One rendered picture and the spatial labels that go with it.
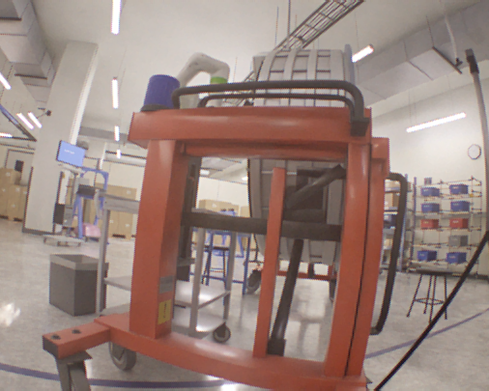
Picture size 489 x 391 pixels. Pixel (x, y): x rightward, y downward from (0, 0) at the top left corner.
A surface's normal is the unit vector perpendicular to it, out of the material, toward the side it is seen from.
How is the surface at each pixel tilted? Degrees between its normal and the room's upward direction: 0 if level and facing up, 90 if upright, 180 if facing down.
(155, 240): 90
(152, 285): 90
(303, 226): 90
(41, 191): 90
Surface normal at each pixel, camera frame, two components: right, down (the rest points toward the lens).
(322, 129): -0.28, -0.14
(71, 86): 0.40, -0.07
